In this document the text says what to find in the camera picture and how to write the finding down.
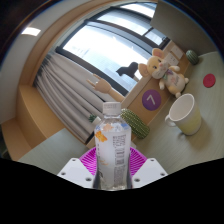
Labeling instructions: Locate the small round green cactus figure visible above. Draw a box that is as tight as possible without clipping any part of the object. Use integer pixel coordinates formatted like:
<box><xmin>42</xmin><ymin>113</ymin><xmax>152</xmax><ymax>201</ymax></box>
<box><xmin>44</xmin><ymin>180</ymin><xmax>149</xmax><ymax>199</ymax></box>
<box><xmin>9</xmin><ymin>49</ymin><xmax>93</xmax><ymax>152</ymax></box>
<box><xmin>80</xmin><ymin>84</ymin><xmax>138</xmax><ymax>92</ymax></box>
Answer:
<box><xmin>185</xmin><ymin>49</ymin><xmax>200</xmax><ymax>66</ymax></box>

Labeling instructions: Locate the grey-green desk partition panel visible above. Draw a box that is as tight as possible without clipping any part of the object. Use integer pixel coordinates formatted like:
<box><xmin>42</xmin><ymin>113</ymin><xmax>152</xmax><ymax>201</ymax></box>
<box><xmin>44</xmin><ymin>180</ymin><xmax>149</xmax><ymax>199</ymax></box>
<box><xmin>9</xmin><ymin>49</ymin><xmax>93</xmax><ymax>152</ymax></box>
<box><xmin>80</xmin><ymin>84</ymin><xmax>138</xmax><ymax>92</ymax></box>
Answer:
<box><xmin>18</xmin><ymin>128</ymin><xmax>98</xmax><ymax>166</ymax></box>
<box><xmin>149</xmin><ymin>0</ymin><xmax>214</xmax><ymax>54</ymax></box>

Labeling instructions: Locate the black horse figure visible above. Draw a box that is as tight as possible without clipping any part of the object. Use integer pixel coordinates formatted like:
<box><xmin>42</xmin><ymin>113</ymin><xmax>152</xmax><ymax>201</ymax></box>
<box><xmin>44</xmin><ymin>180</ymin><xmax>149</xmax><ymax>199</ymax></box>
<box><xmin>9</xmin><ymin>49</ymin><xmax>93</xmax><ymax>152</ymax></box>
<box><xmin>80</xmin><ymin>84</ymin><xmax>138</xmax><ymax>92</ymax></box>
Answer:
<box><xmin>115</xmin><ymin>61</ymin><xmax>140</xmax><ymax>81</ymax></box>

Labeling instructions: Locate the pale yellow mug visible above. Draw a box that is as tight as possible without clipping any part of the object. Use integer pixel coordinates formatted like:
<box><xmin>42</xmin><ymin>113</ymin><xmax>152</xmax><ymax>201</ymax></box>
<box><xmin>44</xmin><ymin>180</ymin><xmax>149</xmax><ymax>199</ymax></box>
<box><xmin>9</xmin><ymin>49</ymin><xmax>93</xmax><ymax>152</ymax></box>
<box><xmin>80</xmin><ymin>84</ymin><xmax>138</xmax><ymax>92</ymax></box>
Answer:
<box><xmin>164</xmin><ymin>93</ymin><xmax>203</xmax><ymax>136</ymax></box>

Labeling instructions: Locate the flat round red coaster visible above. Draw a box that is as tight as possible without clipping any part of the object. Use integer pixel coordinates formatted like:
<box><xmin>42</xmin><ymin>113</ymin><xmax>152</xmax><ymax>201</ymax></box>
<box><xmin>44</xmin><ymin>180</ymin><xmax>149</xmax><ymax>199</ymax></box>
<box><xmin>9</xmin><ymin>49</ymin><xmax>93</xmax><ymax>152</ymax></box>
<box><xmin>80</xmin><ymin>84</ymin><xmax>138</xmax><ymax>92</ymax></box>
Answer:
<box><xmin>202</xmin><ymin>73</ymin><xmax>217</xmax><ymax>89</ymax></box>

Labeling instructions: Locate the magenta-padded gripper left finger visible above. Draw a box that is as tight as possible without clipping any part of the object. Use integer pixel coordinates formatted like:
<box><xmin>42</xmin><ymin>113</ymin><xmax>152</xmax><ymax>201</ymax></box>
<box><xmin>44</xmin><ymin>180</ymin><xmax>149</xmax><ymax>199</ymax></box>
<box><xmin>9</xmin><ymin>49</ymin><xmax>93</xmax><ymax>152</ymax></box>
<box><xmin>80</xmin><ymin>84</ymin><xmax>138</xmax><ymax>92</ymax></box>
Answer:
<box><xmin>57</xmin><ymin>147</ymin><xmax>99</xmax><ymax>189</ymax></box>

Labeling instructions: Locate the white wall socket plate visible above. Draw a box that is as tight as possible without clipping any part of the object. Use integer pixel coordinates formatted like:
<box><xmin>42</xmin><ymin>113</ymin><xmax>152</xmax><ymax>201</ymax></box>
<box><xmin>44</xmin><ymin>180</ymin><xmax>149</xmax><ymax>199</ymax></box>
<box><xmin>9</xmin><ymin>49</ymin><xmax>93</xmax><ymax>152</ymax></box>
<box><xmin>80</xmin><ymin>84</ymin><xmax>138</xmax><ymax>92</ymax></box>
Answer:
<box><xmin>163</xmin><ymin>53</ymin><xmax>179</xmax><ymax>67</ymax></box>
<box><xmin>169</xmin><ymin>44</ymin><xmax>185</xmax><ymax>61</ymax></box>

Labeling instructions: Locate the tall green cactus figure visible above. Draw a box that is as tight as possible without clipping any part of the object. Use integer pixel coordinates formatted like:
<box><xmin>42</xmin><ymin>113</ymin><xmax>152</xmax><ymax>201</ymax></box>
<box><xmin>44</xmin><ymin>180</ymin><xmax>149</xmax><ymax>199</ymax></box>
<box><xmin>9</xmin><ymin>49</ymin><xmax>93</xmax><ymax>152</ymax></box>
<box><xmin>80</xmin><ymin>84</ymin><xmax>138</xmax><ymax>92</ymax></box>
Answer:
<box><xmin>120</xmin><ymin>108</ymin><xmax>151</xmax><ymax>140</ymax></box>

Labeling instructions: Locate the clear plastic water bottle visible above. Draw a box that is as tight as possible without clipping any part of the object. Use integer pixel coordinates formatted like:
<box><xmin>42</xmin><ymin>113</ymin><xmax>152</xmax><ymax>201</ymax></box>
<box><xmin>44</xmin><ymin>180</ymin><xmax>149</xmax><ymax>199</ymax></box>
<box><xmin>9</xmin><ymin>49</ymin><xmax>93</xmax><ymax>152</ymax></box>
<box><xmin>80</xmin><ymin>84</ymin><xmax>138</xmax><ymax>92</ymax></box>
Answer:
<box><xmin>93</xmin><ymin>101</ymin><xmax>133</xmax><ymax>192</ymax></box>

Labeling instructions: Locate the purple round number disc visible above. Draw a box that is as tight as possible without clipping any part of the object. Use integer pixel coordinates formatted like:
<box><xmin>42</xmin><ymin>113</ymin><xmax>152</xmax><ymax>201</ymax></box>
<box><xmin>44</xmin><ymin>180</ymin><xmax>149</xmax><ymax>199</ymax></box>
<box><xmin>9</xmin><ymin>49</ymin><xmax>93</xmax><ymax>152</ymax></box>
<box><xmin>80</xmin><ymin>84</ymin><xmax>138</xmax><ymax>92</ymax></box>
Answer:
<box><xmin>141</xmin><ymin>89</ymin><xmax>163</xmax><ymax>112</ymax></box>

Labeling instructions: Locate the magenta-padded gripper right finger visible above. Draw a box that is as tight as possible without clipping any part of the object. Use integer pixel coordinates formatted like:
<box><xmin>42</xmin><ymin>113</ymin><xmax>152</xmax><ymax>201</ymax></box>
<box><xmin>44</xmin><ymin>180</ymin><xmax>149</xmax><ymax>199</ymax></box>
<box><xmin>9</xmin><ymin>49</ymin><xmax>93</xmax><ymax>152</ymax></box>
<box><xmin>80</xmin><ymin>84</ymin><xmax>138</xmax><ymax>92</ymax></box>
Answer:
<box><xmin>128</xmin><ymin>146</ymin><xmax>169</xmax><ymax>189</ymax></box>

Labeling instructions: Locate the grey curtain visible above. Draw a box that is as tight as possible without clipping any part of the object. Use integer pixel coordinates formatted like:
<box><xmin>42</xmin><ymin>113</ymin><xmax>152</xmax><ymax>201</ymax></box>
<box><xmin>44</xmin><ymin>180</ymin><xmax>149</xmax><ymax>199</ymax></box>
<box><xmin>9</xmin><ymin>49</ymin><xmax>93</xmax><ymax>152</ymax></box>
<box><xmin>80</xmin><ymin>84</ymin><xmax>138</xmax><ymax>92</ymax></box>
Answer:
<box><xmin>33</xmin><ymin>51</ymin><xmax>108</xmax><ymax>144</ymax></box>

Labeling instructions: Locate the beige plush mouse toy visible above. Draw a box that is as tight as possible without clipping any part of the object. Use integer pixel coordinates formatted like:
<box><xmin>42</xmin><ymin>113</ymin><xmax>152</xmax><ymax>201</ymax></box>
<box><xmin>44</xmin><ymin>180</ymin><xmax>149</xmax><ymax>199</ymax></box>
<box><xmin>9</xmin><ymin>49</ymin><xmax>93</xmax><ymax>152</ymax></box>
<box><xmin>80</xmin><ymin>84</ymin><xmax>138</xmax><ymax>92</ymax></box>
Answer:
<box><xmin>138</xmin><ymin>47</ymin><xmax>190</xmax><ymax>99</ymax></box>

